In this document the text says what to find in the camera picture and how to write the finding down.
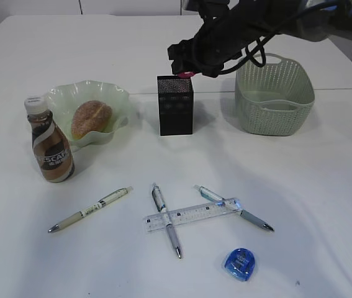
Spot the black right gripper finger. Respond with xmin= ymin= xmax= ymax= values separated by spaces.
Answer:
xmin=171 ymin=59 xmax=194 ymax=75
xmin=191 ymin=64 xmax=224 ymax=78

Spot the grey pen in middle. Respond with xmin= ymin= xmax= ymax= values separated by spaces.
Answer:
xmin=151 ymin=183 xmax=183 ymax=259

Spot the cream pen on left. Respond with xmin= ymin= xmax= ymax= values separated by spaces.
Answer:
xmin=48 ymin=186 xmax=133 ymax=233

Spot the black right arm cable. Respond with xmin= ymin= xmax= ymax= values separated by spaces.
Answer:
xmin=191 ymin=0 xmax=350 ymax=77

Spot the brown Nescafe coffee bottle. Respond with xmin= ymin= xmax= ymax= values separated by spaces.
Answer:
xmin=24 ymin=96 xmax=74 ymax=183

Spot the grey pen on right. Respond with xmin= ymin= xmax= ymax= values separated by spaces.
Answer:
xmin=193 ymin=184 xmax=274 ymax=232

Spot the clear plastic ruler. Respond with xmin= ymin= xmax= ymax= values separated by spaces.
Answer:
xmin=143 ymin=198 xmax=242 ymax=232

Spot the grey pen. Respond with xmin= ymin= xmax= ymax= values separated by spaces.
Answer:
xmin=151 ymin=183 xmax=183 ymax=259
xmin=193 ymin=184 xmax=274 ymax=232

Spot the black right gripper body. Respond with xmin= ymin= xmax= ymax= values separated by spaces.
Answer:
xmin=168 ymin=6 xmax=256 ymax=66

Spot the green wavy glass plate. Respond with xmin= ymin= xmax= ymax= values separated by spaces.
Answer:
xmin=43 ymin=80 xmax=132 ymax=151

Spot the green woven plastic basket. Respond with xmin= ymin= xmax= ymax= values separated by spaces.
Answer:
xmin=235 ymin=53 xmax=315 ymax=137

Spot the sugared bread roll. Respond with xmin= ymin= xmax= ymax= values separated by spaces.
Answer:
xmin=71 ymin=100 xmax=112 ymax=140

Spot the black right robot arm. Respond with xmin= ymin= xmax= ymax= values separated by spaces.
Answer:
xmin=168 ymin=0 xmax=352 ymax=78

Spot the pink pencil sharpener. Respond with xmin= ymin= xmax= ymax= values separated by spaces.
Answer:
xmin=178 ymin=71 xmax=195 ymax=78

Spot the blue pencil sharpener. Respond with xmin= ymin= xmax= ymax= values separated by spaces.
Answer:
xmin=224 ymin=248 xmax=255 ymax=279

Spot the black mesh pen holder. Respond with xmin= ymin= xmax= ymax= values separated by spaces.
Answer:
xmin=157 ymin=76 xmax=194 ymax=136

